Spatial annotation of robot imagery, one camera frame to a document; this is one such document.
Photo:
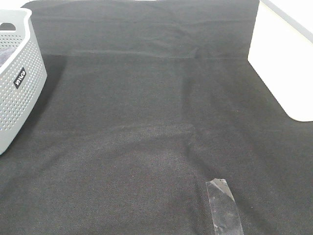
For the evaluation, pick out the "grey towel in basket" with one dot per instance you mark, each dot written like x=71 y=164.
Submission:
x=7 y=55

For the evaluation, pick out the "black table cloth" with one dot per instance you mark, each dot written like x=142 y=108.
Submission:
x=144 y=103

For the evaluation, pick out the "clear adhesive tape strip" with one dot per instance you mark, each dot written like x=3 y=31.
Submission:
x=224 y=212

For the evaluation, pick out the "grey perforated laundry basket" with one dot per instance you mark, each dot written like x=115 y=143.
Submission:
x=23 y=80

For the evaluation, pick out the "white plastic storage bin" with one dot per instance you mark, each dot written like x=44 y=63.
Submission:
x=281 y=52

